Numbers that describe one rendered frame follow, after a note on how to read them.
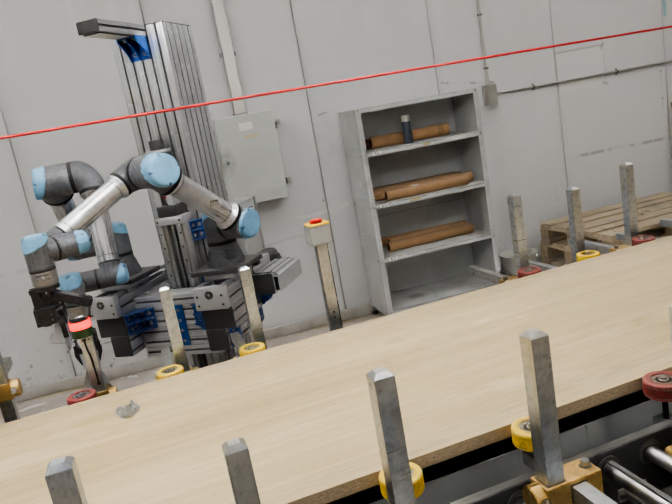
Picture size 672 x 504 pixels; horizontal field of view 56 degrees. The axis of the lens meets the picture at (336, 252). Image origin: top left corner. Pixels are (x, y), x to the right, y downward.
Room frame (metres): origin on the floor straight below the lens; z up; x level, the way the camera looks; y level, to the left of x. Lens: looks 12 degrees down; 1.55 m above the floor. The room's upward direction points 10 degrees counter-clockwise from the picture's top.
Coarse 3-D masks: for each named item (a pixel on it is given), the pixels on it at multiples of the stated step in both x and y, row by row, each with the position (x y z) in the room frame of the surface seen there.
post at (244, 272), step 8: (240, 272) 1.94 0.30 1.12; (248, 272) 1.95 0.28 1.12; (240, 280) 1.96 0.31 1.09; (248, 280) 1.95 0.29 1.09; (248, 288) 1.95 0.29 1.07; (248, 296) 1.95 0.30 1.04; (248, 304) 1.95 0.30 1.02; (256, 304) 1.95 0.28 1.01; (248, 312) 1.94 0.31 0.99; (256, 312) 1.95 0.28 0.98; (248, 320) 1.97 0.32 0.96; (256, 320) 1.95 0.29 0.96; (256, 328) 1.95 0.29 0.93; (256, 336) 1.95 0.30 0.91
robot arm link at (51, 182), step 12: (36, 168) 2.35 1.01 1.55; (48, 168) 2.34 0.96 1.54; (60, 168) 2.34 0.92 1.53; (36, 180) 2.31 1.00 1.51; (48, 180) 2.31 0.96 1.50; (60, 180) 2.32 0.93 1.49; (72, 180) 2.33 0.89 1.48; (36, 192) 2.31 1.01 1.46; (48, 192) 2.32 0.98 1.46; (60, 192) 2.34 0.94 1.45; (72, 192) 2.36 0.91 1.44; (48, 204) 2.38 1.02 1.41; (60, 204) 2.38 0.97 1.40; (72, 204) 2.45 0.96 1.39; (60, 216) 2.45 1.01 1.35
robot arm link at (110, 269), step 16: (80, 176) 2.34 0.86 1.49; (96, 176) 2.37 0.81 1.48; (80, 192) 2.35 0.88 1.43; (96, 224) 2.30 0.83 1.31; (96, 240) 2.28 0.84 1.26; (112, 240) 2.30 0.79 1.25; (96, 256) 2.28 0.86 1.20; (112, 256) 2.27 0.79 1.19; (96, 272) 2.24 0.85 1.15; (112, 272) 2.24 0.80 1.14
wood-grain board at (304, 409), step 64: (640, 256) 2.08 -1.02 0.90; (384, 320) 1.90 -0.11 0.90; (448, 320) 1.79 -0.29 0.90; (512, 320) 1.70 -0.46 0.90; (576, 320) 1.62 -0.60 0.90; (640, 320) 1.54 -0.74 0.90; (192, 384) 1.65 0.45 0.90; (256, 384) 1.57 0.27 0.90; (320, 384) 1.50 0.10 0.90; (448, 384) 1.37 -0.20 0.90; (512, 384) 1.31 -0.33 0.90; (576, 384) 1.26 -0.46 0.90; (640, 384) 1.24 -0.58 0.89; (0, 448) 1.46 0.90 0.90; (64, 448) 1.40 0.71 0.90; (128, 448) 1.34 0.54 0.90; (192, 448) 1.28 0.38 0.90; (256, 448) 1.23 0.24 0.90; (320, 448) 1.18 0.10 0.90; (448, 448) 1.11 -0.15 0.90
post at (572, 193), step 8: (568, 192) 2.32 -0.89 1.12; (576, 192) 2.31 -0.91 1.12; (568, 200) 2.32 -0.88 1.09; (576, 200) 2.30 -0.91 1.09; (568, 208) 2.33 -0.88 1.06; (576, 208) 2.30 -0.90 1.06; (568, 216) 2.33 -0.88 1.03; (576, 216) 2.30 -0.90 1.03; (576, 224) 2.30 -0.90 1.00; (576, 232) 2.30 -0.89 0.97; (576, 240) 2.30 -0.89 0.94; (576, 248) 2.30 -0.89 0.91; (584, 248) 2.31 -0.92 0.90
